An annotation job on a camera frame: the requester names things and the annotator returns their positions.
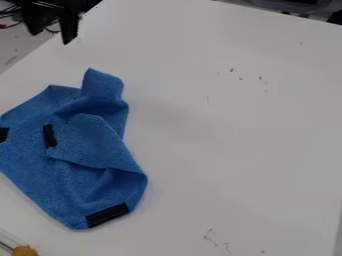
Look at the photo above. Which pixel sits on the blue cloth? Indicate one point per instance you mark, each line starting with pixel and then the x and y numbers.
pixel 84 156

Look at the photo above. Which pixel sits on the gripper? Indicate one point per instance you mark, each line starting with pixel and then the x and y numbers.
pixel 58 6

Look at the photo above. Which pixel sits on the yellow toy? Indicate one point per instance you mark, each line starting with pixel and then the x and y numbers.
pixel 25 251

